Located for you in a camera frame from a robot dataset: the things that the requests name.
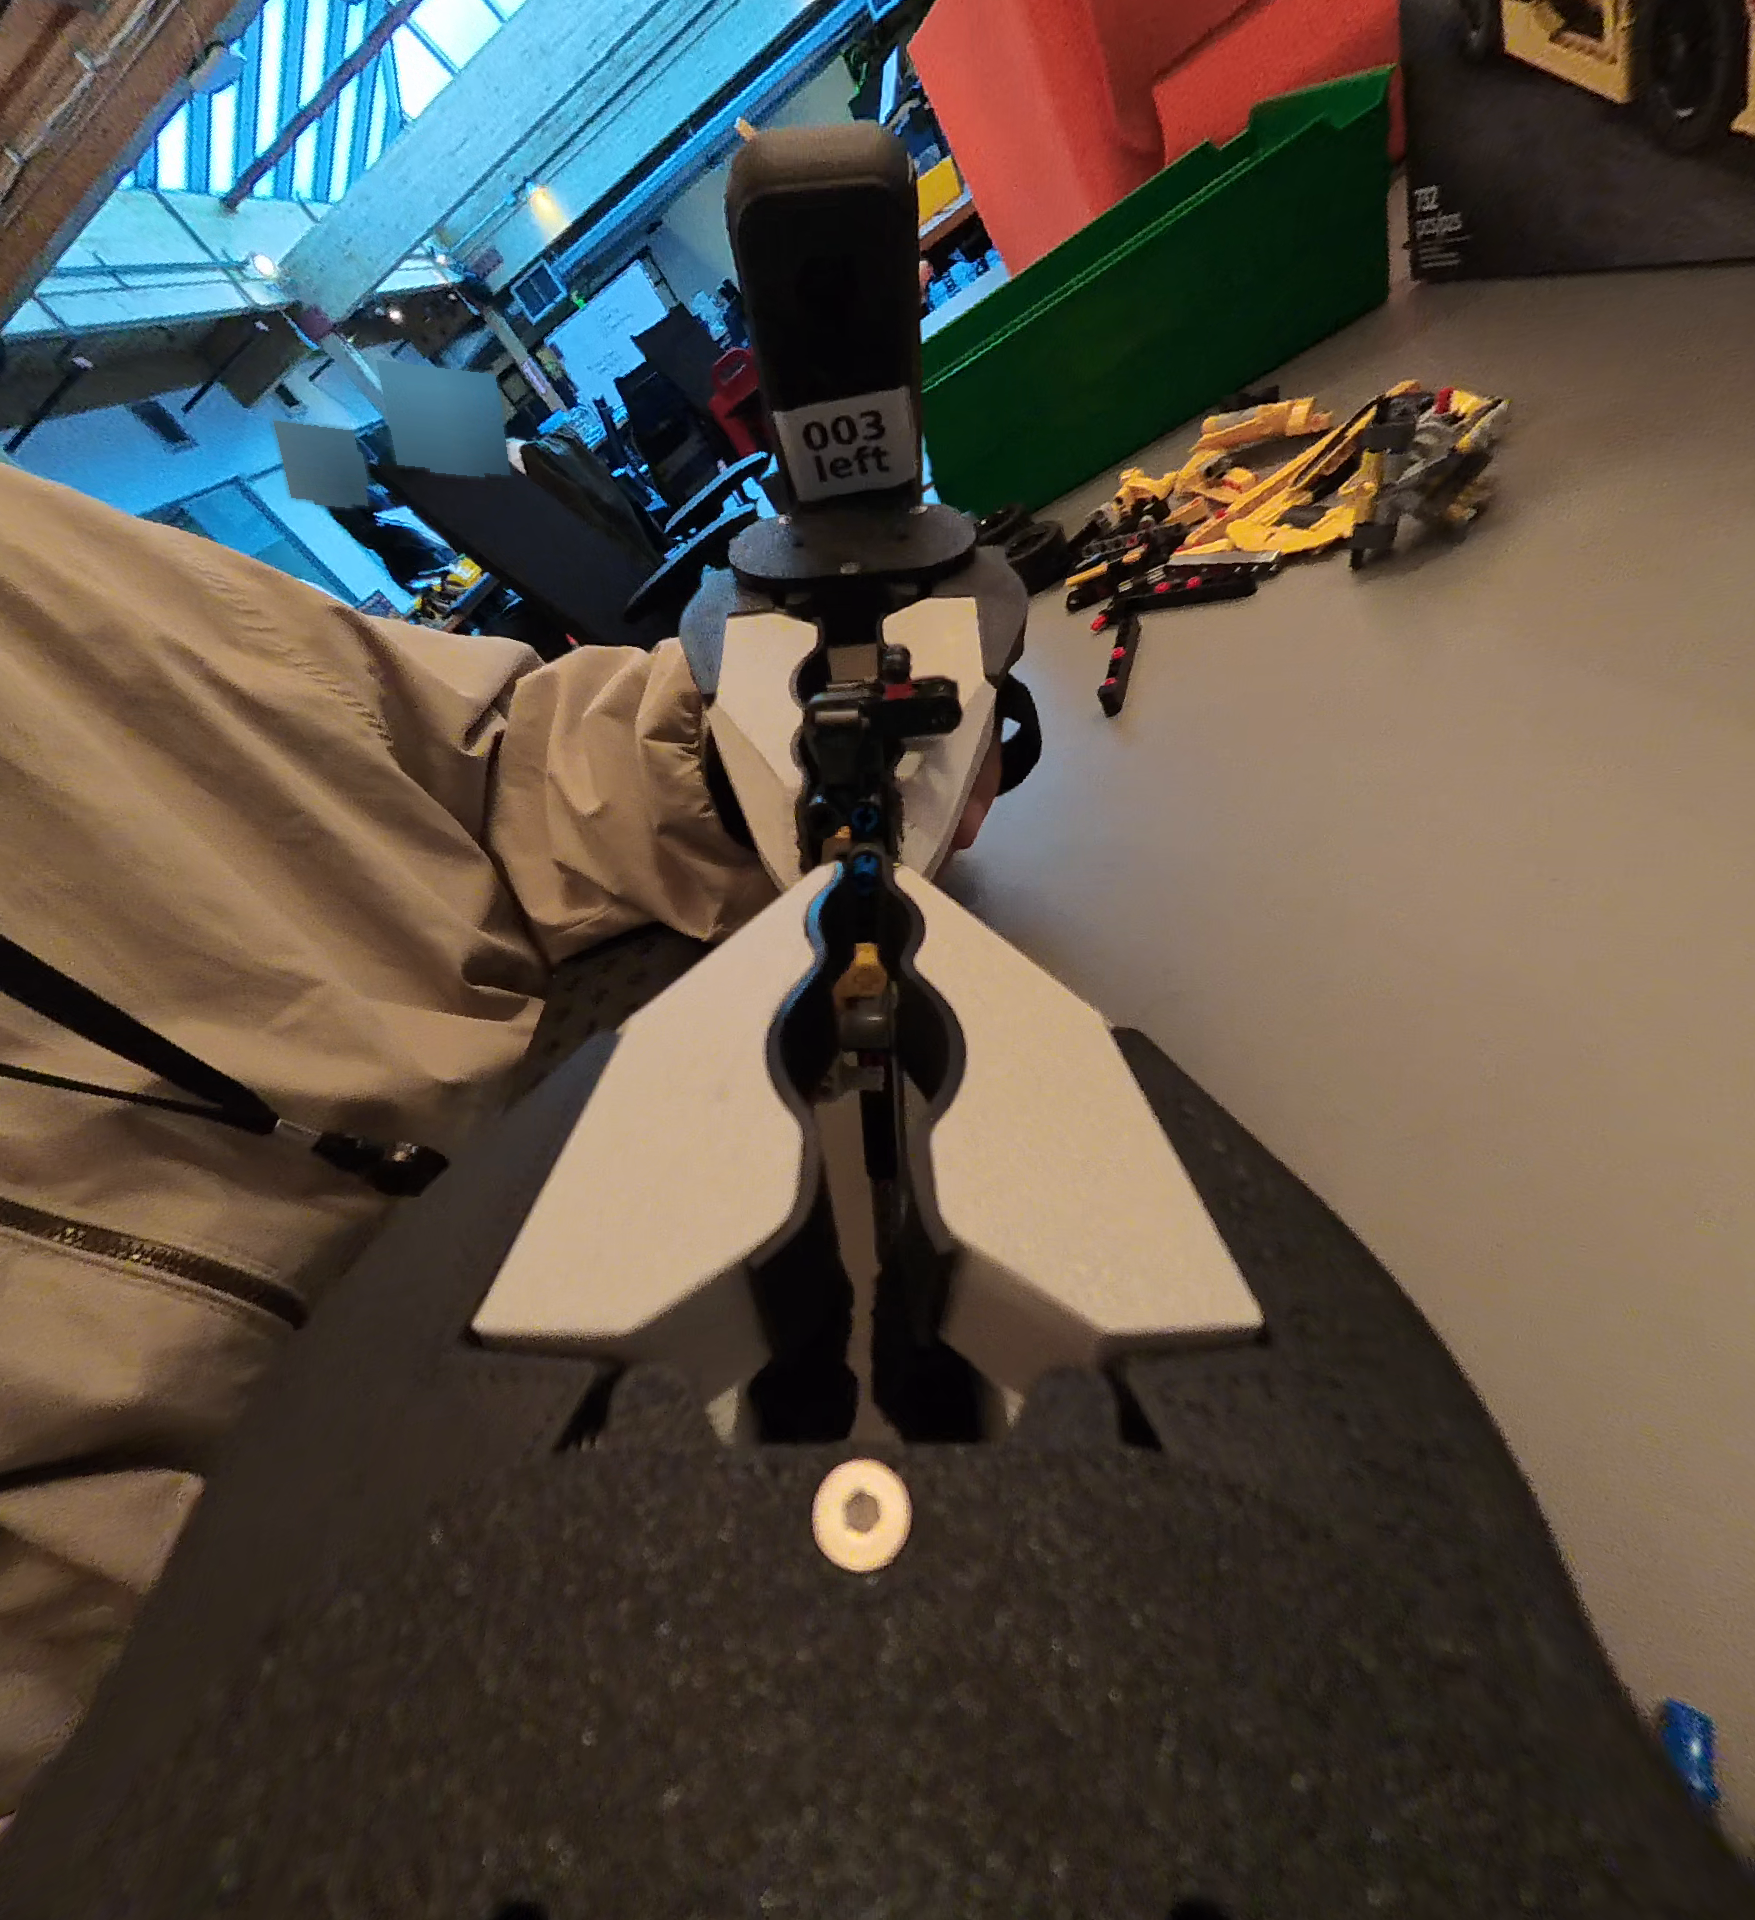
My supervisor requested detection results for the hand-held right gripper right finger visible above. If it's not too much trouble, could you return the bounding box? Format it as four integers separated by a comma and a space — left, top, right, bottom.
900, 877, 1269, 1442

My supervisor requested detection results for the green plastic bin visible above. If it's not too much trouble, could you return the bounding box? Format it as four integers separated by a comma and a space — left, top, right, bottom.
920, 67, 1395, 521

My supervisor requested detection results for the grey desk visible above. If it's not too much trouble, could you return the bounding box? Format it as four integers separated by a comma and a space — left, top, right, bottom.
952, 255, 1755, 1863

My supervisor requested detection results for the person's left forearm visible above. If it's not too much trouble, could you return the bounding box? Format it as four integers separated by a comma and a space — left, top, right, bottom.
368, 630, 782, 962

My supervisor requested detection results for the pile of yellow toy bricks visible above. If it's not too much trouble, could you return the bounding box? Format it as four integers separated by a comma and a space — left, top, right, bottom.
974, 383, 1511, 619

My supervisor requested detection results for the orange plastic carry case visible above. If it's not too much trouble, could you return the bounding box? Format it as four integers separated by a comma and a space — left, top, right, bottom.
908, 0, 1403, 280

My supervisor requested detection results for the black office chair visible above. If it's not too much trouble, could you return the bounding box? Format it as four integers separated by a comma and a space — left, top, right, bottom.
622, 451, 778, 641

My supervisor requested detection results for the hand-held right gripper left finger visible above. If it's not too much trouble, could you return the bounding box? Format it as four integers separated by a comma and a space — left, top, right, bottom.
472, 870, 838, 1442

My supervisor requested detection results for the black lanyard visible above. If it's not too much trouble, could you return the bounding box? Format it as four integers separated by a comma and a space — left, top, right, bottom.
0, 884, 452, 1200

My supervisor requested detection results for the toy car box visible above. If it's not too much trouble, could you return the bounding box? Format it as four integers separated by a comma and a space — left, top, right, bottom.
1399, 0, 1755, 284

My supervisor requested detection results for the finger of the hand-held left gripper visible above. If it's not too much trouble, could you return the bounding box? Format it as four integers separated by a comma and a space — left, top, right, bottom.
704, 613, 826, 898
878, 594, 1009, 882

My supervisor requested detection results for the blue toy brick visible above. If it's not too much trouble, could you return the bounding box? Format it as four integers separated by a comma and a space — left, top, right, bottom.
1657, 1698, 1721, 1806

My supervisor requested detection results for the toy brick chassis assembly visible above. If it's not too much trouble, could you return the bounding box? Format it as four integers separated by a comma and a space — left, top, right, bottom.
794, 644, 966, 1248

